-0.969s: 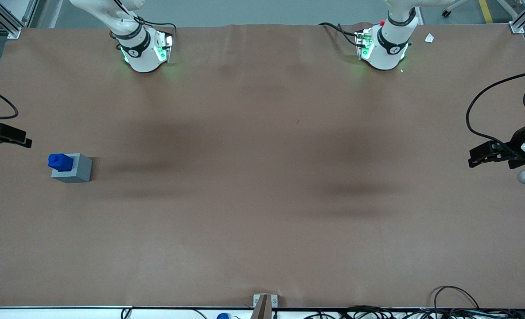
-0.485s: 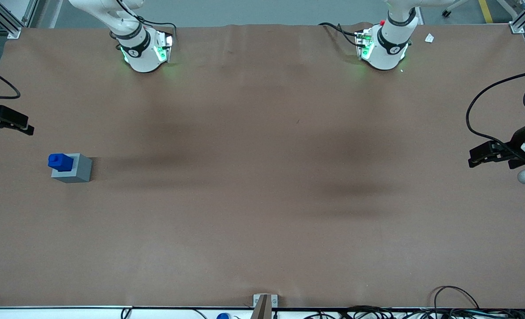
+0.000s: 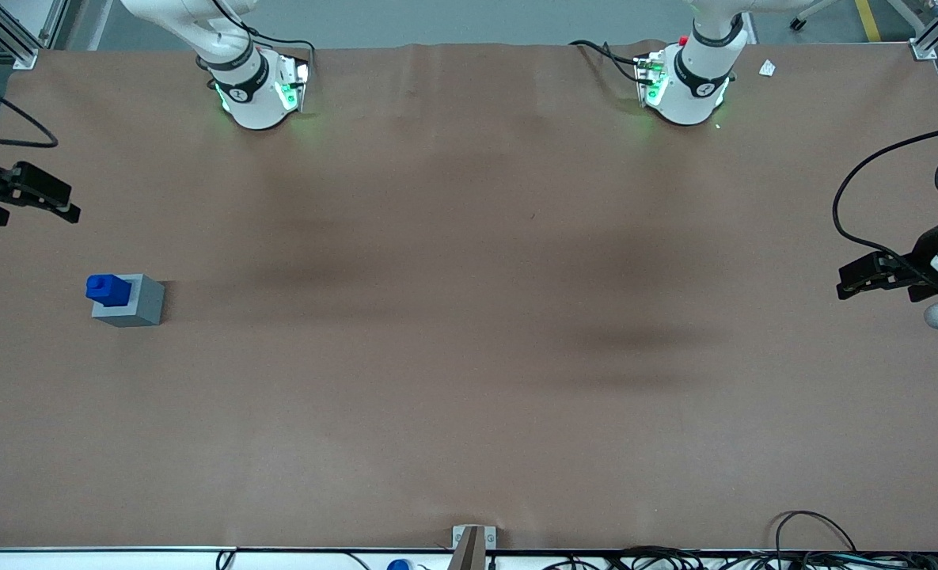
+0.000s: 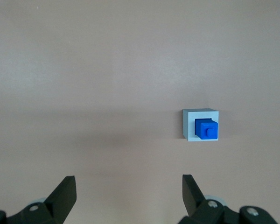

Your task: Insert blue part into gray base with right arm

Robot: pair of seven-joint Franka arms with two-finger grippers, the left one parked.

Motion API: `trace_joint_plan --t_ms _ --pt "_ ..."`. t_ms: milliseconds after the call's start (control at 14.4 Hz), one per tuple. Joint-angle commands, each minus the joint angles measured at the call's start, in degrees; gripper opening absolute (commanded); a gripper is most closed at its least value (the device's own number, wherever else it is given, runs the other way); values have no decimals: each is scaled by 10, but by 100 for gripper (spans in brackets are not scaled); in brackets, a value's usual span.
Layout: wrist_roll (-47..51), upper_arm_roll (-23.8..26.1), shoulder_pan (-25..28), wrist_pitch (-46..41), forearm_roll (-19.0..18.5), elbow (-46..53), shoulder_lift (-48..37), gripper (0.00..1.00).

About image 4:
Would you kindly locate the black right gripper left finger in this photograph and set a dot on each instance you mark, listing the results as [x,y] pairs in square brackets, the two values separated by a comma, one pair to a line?
[60,200]

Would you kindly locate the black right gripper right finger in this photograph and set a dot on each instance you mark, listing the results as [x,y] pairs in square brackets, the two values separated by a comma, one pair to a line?
[193,200]

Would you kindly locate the blue plastic part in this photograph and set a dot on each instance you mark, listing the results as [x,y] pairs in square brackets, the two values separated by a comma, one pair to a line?
[206,130]

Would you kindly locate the gray square base block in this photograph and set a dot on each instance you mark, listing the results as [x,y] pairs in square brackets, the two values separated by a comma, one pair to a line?
[190,126]

